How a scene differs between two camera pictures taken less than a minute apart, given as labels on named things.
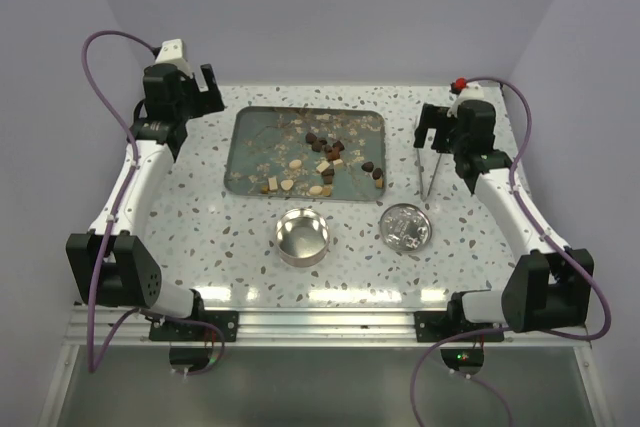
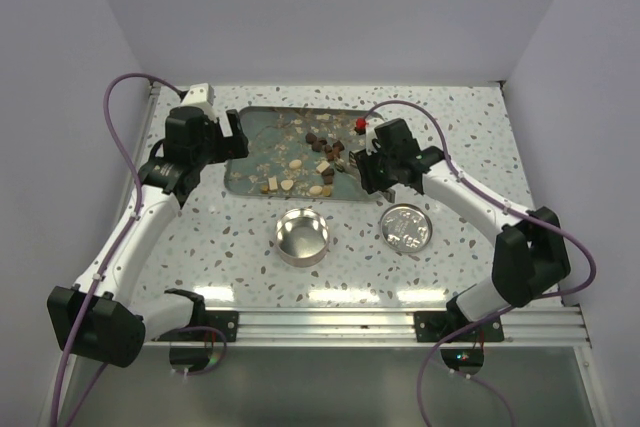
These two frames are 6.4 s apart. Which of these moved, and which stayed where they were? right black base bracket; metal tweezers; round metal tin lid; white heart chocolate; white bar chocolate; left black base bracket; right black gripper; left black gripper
Moved: right black gripper; metal tweezers; left black gripper
Stayed: round metal tin lid; white heart chocolate; left black base bracket; white bar chocolate; right black base bracket
